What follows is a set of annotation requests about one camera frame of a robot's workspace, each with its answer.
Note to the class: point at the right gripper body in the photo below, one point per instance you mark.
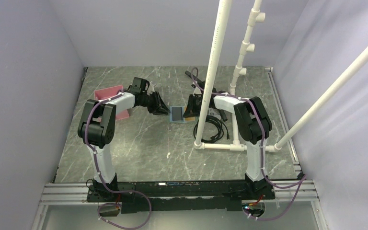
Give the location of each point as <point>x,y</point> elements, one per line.
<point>195,103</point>

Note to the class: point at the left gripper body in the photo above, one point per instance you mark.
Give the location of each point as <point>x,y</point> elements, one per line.
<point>151,101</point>

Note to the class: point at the orange credit card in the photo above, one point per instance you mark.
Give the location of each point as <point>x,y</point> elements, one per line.
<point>190,119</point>

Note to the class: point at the green card holder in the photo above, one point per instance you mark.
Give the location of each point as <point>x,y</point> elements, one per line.
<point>183,116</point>

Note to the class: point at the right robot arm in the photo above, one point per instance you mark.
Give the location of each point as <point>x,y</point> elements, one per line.
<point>253,125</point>

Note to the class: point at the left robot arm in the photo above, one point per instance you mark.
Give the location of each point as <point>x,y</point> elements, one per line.
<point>97,126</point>

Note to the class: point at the black foam tube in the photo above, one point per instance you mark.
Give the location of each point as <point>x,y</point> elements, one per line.
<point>198,86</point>

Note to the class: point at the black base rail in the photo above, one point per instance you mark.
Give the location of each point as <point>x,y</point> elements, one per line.
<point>135,197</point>

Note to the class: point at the white PVC pipe frame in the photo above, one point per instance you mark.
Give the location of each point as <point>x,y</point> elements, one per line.
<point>256,16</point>

